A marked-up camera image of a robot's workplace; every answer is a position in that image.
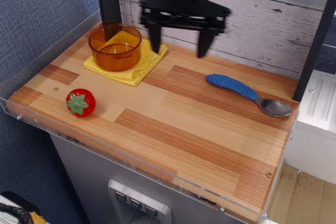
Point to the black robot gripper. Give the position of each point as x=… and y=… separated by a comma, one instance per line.
x=203, y=15

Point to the orange transparent plastic container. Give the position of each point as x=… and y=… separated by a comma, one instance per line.
x=115, y=47

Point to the folded yellow cloth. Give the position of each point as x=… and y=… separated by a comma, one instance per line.
x=134, y=75

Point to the clear acrylic table guard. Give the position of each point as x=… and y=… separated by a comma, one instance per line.
x=174, y=126

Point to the red toy strawberry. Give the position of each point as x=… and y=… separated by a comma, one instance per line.
x=80, y=102

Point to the grey cabinet with button panel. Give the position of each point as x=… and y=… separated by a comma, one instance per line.
x=110, y=192

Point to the white ribbed side unit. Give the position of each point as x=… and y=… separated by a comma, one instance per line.
x=311, y=146

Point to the yellow object bottom left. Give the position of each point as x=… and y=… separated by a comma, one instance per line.
x=37, y=219

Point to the black left vertical post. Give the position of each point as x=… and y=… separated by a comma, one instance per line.
x=110, y=15

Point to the black vertical post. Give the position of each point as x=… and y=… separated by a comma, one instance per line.
x=313, y=54
x=110, y=15

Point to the blue handled metal spoon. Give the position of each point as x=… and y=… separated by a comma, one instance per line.
x=270, y=107

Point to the black right vertical post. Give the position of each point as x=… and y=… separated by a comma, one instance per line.
x=313, y=54

